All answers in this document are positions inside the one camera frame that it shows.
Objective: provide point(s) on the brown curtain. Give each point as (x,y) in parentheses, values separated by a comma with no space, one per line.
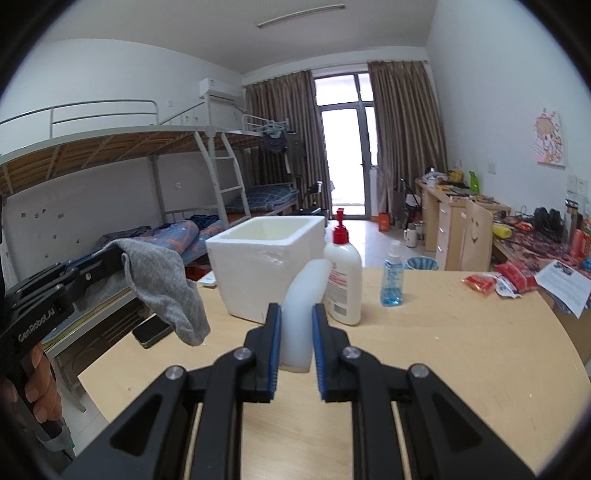
(409,129)
(294,149)

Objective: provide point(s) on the wooden smiley chair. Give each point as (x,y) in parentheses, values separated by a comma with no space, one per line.
(478,239)

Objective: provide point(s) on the ceiling tube light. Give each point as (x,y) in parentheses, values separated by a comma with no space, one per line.
(301,14)

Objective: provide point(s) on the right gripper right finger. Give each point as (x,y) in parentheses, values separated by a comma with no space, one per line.
(406,422)

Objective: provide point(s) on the white foam strip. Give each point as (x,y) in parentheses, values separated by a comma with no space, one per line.
(306,290)

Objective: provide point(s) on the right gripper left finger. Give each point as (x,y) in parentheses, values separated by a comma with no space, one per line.
(189,423)

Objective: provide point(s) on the white remote control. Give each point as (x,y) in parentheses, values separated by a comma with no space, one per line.
(208,280)

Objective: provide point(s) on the white air conditioner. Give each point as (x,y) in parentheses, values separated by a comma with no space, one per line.
(219,89)

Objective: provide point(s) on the glass balcony door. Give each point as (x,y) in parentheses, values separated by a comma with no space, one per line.
(347,108)

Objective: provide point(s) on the white thermos jug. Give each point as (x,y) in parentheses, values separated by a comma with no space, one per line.
(411,236)

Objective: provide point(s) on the wooden desk with drawers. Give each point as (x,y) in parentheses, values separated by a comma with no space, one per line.
(445,219)

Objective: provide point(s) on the blue spray bottle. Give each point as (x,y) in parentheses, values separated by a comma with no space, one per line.
(391,293)

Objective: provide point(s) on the printed paper sheet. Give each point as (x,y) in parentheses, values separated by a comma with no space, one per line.
(566,284)

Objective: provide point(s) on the toiletry bottles cluster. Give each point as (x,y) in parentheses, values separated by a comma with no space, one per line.
(576,221)

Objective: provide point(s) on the white lotion pump bottle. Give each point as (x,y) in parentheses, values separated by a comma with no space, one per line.
(343,296)

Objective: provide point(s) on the anime wall poster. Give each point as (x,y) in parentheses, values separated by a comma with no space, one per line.
(549,142)

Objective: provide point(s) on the blue lined trash bin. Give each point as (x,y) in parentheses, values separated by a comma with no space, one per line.
(421,263)

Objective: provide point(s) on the black headphones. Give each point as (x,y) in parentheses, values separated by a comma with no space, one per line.
(548,223)

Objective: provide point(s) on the metal bunk bed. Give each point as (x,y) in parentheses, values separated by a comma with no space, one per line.
(75,171)

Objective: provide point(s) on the red wrapped snack pack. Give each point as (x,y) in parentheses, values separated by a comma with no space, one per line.
(522,279)

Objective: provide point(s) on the right brown curtain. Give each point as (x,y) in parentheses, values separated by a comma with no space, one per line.
(409,129)

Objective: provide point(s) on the left brown curtain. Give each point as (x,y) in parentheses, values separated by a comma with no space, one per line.
(294,149)

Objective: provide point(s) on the white styrofoam box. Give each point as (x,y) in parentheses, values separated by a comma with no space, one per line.
(255,261)

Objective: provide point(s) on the grey sock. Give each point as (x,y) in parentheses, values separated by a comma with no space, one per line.
(156,276)

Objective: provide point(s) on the red snack packet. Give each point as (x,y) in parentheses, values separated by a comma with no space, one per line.
(483,283)

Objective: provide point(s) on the person's left hand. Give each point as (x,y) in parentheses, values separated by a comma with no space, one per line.
(41,391)

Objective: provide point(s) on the black smartphone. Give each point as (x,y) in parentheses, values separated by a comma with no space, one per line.
(151,331)

